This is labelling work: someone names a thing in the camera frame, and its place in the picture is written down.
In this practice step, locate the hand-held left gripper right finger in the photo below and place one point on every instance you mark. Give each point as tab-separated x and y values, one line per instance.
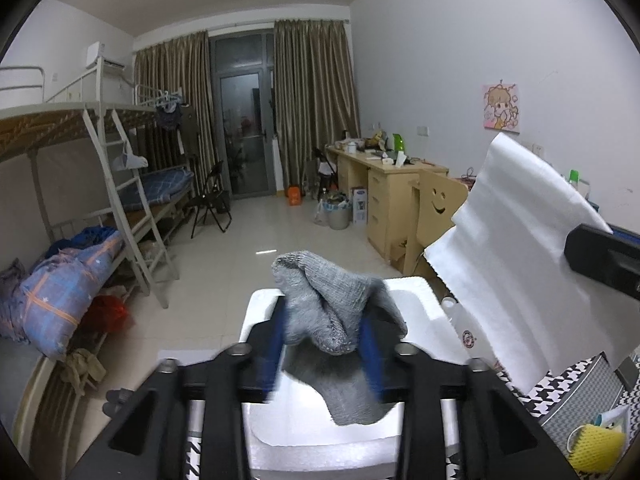
372	360

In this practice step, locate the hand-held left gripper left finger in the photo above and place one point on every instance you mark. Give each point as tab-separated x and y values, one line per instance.
272	355

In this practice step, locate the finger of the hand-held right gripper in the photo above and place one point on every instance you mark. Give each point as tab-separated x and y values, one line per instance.
605	260

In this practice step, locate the grey knitted sock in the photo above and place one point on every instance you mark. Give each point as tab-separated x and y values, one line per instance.
330	310

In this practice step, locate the white foam box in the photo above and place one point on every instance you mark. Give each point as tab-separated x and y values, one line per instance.
300	437

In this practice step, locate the yellow foam net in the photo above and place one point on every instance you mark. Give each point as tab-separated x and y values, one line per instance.
600	447

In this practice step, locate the row of toiletry bottles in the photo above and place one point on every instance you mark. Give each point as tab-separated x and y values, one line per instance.
574	176

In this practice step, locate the black white houndstooth tablecloth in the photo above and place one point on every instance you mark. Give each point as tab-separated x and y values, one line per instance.
565	390

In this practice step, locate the grey bucket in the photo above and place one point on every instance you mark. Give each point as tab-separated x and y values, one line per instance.
338	217

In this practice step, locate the white plastic bag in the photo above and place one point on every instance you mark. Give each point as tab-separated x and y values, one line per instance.
320	215

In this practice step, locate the white blue-print carton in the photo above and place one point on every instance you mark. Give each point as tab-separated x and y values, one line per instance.
360	205

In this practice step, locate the orange bag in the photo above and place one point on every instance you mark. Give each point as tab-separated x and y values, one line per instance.
294	196

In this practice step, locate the black slipper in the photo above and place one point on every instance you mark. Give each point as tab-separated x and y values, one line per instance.
117	400

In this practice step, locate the light wooden desk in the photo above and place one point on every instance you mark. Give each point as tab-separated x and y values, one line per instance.
380	195

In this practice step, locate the black folding chair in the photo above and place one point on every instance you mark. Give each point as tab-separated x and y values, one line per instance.
212	200

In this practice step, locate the wooden smiley chair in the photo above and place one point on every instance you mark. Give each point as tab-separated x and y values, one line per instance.
435	205

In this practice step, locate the red plastic bag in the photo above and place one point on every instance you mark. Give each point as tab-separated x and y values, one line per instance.
107	312

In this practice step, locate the beige cloth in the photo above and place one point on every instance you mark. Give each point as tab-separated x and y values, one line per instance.
82	367

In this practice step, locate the folded black stand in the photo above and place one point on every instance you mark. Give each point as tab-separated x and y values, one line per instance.
325	170

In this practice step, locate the white metal bunk bed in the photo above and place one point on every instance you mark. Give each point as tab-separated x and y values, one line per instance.
95	115
165	185

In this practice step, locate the dark blue cloth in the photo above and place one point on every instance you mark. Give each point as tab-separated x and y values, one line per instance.
90	237

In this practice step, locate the blue orange-striped quilt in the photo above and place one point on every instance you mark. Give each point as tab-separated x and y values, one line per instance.
65	290

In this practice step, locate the glass balcony door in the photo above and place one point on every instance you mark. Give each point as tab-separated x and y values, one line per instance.
245	125

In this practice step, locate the white hanging bag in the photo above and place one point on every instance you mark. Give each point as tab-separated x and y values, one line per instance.
130	161

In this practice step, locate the brown curtain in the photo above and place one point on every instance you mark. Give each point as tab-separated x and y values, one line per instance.
192	110
315	100

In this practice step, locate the dark hanging clothes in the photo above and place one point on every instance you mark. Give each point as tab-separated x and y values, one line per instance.
167	115

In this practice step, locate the purple blanket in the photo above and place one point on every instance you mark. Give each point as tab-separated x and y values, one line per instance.
12	300

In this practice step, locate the white air conditioner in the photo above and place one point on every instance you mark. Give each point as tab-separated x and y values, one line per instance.
97	55

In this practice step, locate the cartoon wall poster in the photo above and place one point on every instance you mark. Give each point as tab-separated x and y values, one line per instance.
500	107

